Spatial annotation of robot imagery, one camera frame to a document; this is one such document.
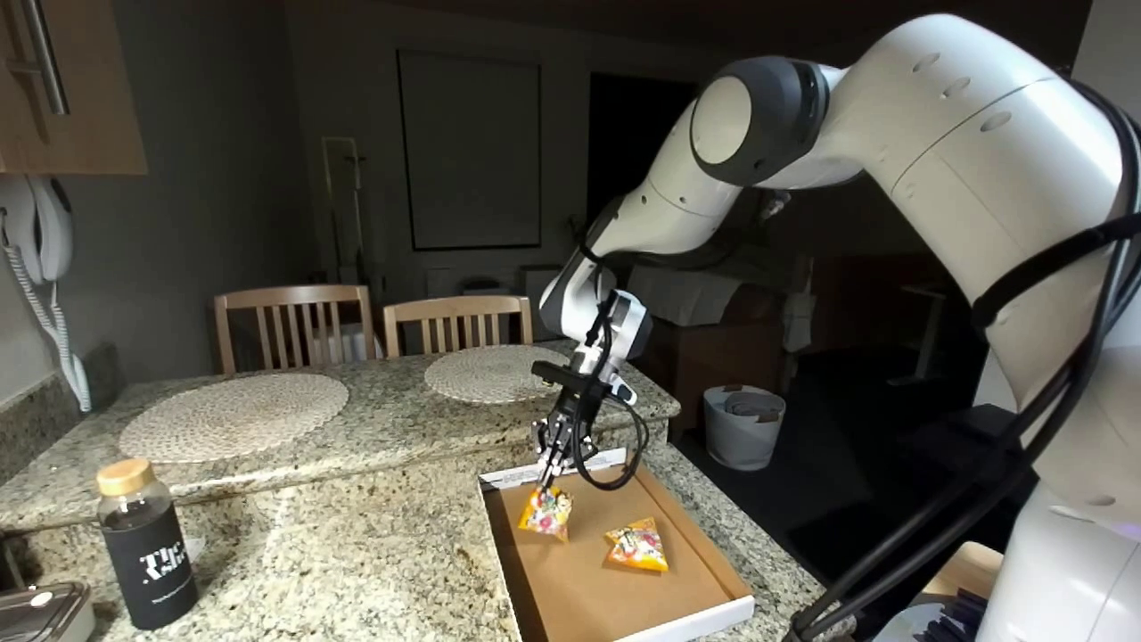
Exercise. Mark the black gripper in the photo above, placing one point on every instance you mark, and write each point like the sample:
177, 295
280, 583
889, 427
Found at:
575, 424

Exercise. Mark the yellow orange snack packet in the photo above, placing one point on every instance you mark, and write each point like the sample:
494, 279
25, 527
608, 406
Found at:
545, 518
640, 551

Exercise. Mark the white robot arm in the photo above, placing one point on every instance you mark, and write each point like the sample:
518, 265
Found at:
974, 156

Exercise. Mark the brown cardboard cover box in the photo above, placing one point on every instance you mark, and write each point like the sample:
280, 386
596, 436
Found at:
593, 583

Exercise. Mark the white box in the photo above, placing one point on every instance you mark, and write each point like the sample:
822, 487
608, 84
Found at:
688, 295

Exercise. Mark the round woven placemat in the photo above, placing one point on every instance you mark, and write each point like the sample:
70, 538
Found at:
487, 375
233, 417

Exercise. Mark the white waste bin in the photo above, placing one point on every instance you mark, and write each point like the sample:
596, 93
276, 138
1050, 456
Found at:
742, 432

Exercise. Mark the brown low cabinet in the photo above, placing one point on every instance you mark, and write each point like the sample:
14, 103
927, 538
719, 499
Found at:
713, 358

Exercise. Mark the wooden slat chair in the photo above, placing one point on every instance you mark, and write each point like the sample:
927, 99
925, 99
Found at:
451, 304
288, 295

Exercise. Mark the light wooden robot table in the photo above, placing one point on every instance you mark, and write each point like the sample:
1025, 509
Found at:
963, 574

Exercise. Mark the black bottle wooden lid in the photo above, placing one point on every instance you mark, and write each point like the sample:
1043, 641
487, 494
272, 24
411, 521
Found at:
147, 557

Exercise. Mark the grey metal appliance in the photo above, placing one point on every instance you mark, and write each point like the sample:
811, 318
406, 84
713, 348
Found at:
41, 612

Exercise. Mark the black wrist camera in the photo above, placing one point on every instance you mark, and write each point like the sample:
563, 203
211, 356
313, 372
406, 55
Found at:
563, 375

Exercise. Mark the dark framed wall board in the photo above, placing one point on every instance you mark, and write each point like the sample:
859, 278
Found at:
469, 148

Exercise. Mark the white wall phone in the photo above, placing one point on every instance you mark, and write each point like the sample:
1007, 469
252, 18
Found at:
47, 235

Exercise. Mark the wooden wall cabinet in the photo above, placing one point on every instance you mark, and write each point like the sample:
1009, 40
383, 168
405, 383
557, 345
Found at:
93, 110

